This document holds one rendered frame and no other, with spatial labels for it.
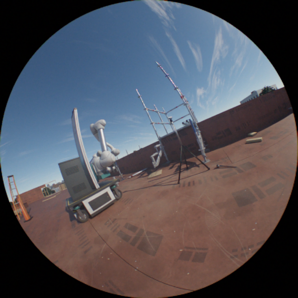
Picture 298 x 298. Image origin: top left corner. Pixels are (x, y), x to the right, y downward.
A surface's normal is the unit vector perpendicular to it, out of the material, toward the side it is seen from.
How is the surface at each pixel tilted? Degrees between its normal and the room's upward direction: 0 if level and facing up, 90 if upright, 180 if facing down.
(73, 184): 90
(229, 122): 90
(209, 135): 90
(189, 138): 90
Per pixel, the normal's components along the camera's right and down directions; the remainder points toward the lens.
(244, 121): -0.56, 0.23
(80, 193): 0.76, -0.33
